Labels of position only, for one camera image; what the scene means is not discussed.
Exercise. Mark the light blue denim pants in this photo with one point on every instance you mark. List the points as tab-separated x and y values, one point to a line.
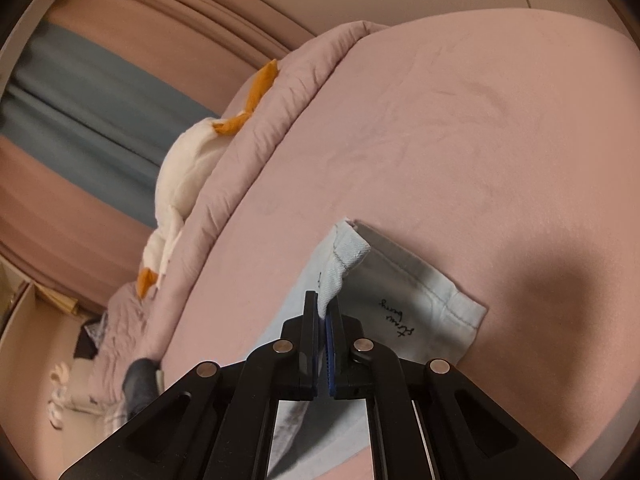
410	290

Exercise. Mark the pink quilt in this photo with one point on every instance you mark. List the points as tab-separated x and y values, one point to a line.
250	160

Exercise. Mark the blue curtain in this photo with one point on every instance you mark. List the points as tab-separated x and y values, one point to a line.
75	110

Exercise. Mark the pink curtain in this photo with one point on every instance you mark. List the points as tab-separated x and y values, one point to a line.
150	20
60	220

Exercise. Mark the white goose plush toy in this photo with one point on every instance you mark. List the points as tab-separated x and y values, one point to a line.
190	160

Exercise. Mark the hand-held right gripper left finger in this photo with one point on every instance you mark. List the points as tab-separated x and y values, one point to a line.
315	342

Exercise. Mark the beige wooden furniture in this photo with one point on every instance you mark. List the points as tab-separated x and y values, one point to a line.
20	330

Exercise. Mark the white crumpled cloth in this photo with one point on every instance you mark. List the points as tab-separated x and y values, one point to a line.
57	390

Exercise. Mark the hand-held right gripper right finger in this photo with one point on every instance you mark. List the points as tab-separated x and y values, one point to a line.
330	355

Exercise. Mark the small plaid cloth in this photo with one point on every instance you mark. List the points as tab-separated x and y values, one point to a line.
97	329

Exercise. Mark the pink bed sheet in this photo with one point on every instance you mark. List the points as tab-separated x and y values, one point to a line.
450	135

